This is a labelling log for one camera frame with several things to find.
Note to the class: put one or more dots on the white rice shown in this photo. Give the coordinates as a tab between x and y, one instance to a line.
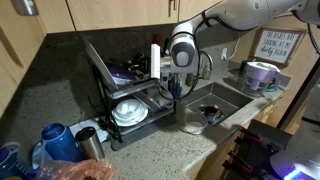
196	127

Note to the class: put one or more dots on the black metal post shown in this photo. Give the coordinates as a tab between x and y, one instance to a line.
296	97

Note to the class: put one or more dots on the red spatula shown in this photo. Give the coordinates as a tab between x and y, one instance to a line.
158	38

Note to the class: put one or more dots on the white plate stack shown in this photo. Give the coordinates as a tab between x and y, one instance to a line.
135	119

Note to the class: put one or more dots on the white flat board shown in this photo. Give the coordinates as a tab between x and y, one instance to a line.
90	124

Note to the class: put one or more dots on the stainless steel tumbler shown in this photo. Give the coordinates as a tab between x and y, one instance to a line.
91	145

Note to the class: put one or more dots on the framed text sign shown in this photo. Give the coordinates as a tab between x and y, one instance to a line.
278	46

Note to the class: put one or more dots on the white and gray robot arm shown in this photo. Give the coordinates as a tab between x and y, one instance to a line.
240	13

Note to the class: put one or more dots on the stainless steel sink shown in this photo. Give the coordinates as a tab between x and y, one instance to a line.
220	96

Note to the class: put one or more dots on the blue water bottle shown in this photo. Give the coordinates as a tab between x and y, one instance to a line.
63	143

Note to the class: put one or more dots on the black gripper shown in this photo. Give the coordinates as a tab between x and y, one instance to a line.
147	66

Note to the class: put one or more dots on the light gray small mat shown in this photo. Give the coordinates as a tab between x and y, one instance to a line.
286	80

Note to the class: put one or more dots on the black utensil caddy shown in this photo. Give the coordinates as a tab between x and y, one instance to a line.
173	83

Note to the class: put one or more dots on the curved metal faucet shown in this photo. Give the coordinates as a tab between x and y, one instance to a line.
189	81

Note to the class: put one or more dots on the light wooden wall cabinet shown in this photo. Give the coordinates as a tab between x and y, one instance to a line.
116	13
16	50

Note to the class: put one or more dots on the clear plastic bowl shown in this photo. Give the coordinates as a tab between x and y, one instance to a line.
189	119

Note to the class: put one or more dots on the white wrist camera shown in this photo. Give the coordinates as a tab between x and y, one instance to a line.
155	61

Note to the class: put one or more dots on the white ceramic bowl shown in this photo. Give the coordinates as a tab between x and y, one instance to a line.
128	107

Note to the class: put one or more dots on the large gray cutting board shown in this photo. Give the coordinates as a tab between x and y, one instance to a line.
100	63

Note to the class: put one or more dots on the black equipment cart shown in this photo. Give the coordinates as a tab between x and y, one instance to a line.
266	133

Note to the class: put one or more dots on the white wall outlet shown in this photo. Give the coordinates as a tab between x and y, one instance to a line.
224	53

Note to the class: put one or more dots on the pink plastic bag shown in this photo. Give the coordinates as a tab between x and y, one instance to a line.
76	170

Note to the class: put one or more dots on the purple bowl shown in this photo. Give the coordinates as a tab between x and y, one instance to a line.
119	75

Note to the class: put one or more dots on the black two-tier dish rack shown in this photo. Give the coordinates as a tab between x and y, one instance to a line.
133	90

